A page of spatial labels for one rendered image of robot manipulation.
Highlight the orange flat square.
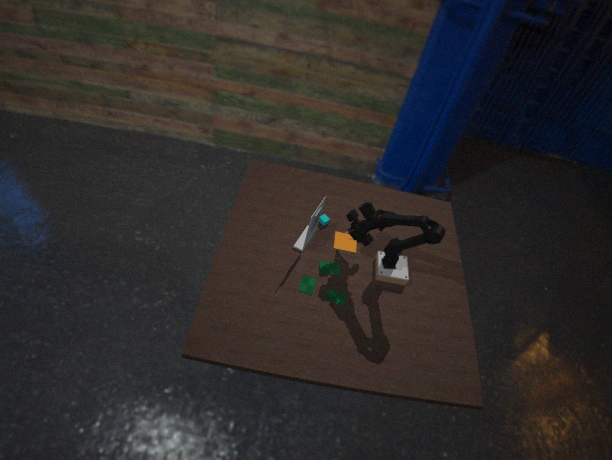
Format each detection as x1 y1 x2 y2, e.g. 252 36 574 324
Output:
334 231 357 253

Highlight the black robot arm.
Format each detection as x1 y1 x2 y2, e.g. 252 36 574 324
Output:
350 202 446 270

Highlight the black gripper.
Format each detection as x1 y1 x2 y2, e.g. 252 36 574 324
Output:
346 209 373 246

